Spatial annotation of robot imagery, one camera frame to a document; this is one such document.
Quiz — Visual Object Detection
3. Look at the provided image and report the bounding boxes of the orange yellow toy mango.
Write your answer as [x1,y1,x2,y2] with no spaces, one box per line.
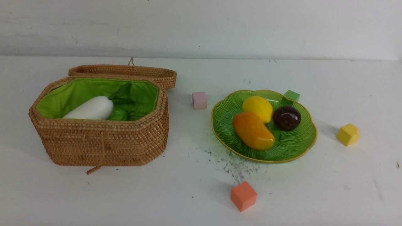
[232,112,275,151]

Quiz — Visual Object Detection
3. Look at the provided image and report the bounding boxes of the yellow toy lemon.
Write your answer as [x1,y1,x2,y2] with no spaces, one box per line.
[242,96,273,124]

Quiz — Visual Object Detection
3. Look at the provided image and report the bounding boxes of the green toy cucumber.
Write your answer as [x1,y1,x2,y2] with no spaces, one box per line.
[107,107,129,121]

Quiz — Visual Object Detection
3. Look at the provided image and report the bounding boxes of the dark purple toy mangosteen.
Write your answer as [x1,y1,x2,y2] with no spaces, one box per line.
[272,105,302,131]

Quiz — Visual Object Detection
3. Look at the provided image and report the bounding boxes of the white toy radish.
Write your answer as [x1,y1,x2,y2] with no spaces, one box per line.
[62,82,134,120]

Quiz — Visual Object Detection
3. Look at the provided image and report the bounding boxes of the pink foam cube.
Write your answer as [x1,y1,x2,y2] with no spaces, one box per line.
[192,91,207,110]

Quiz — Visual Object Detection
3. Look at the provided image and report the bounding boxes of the woven wicker basket lid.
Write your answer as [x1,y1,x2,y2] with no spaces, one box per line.
[68,58,177,89]

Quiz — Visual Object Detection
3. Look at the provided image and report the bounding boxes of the woven wicker basket green lining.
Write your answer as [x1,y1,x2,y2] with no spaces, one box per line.
[29,76,169,174]

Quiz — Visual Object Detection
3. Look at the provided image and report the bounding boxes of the green foam cube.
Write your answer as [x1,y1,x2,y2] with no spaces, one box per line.
[280,90,300,106]

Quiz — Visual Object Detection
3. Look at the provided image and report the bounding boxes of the orange foam cube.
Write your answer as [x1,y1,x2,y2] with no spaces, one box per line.
[230,181,257,212]

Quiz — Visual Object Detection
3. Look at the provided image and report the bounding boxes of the green glass leaf plate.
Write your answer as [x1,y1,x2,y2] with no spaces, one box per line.
[211,90,318,163]

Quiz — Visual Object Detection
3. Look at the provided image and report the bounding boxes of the yellow foam cube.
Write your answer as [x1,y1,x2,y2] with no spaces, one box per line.
[336,123,360,146]

